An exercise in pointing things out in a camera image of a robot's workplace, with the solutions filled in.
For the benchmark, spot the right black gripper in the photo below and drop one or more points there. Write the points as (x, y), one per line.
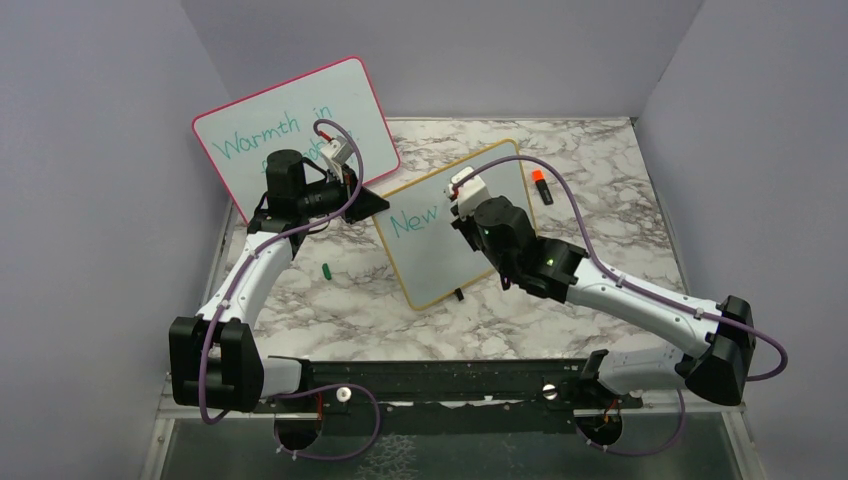
(464, 225)

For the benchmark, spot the orange black highlighter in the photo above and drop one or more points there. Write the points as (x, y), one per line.
(542, 187)

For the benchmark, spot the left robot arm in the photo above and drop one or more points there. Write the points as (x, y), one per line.
(245, 298)

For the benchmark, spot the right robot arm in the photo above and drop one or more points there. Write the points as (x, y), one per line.
(708, 347)

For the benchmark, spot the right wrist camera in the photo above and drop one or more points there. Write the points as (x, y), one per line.
(465, 193)

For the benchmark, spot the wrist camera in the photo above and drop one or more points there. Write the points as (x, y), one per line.
(465, 193)
(335, 154)

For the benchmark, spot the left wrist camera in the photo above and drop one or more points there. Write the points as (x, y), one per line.
(335, 154)

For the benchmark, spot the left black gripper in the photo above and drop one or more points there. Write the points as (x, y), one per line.
(365, 205)

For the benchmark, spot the yellow framed whiteboard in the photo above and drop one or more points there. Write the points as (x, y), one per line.
(431, 259)

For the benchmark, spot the pink framed whiteboard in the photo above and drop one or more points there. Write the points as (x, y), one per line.
(239, 136)

